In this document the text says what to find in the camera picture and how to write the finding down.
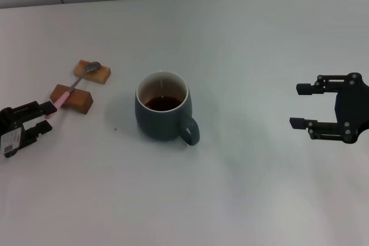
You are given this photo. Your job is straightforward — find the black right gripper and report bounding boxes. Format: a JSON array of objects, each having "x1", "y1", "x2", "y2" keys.
[{"x1": 289, "y1": 72, "x2": 369, "y2": 144}]

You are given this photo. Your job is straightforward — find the dark coffee liquid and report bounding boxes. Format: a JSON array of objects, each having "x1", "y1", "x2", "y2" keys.
[{"x1": 145, "y1": 95, "x2": 183, "y2": 112}]

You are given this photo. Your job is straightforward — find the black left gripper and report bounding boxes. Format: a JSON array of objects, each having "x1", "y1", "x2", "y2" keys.
[{"x1": 0, "y1": 101, "x2": 58, "y2": 159}]

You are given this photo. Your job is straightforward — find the dark grey ceramic cup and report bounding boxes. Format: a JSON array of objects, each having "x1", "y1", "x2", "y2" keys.
[{"x1": 134, "y1": 70, "x2": 201, "y2": 146}]

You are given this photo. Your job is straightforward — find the light wooden block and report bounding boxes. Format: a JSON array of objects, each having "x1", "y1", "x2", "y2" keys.
[{"x1": 73, "y1": 60, "x2": 111, "y2": 85}]

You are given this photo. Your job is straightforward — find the dark brown wooden block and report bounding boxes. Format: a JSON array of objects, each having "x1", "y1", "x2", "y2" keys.
[{"x1": 50, "y1": 84, "x2": 94, "y2": 115}]

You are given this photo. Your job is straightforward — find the pink handled metal spoon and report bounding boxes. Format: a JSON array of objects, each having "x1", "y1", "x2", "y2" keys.
[{"x1": 46, "y1": 61, "x2": 102, "y2": 119}]

